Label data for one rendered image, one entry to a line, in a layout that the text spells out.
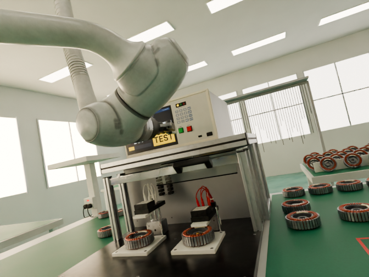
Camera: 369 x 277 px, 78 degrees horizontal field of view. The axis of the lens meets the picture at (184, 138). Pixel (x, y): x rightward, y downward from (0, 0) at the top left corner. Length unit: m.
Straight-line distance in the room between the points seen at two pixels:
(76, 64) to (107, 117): 1.98
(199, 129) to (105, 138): 0.49
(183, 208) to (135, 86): 0.76
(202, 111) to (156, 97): 0.45
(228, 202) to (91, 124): 0.72
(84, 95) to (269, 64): 6.02
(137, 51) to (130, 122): 0.15
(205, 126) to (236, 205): 0.37
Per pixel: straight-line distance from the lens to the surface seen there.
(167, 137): 0.98
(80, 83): 2.34
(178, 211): 1.14
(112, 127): 0.51
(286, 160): 7.18
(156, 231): 1.07
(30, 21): 0.53
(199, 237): 0.81
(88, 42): 0.50
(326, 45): 7.66
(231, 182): 1.03
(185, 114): 0.95
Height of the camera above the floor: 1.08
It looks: 4 degrees up
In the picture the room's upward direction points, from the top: 11 degrees counter-clockwise
